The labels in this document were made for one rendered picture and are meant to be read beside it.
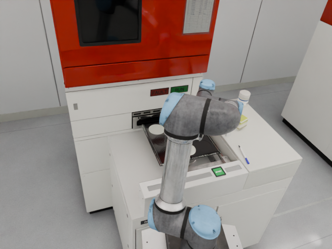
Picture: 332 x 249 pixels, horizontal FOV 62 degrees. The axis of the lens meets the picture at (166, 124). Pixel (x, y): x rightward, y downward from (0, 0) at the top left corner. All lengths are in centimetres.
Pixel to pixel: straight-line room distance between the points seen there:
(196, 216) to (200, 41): 95
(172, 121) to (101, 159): 113
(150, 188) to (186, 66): 72
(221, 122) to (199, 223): 38
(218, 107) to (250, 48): 309
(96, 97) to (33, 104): 184
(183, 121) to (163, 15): 73
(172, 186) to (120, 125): 87
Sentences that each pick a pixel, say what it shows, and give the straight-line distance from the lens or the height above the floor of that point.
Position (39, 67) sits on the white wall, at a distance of 317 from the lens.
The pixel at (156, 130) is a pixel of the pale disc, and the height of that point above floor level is 90.
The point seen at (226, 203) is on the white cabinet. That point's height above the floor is 73.
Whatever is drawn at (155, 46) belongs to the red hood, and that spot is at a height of 141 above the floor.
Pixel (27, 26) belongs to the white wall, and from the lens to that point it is 302.
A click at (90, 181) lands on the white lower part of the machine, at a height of 44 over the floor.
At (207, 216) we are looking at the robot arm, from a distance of 106.
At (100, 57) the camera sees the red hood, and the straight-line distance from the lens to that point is 146.
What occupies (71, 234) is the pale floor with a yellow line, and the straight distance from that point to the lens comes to 236.
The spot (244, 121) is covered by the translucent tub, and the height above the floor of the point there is 102.
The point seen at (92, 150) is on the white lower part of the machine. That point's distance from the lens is 187.
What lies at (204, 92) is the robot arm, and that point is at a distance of 129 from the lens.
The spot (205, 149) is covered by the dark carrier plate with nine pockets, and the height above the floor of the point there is 90.
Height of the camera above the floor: 199
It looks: 38 degrees down
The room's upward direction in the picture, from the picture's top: 5 degrees clockwise
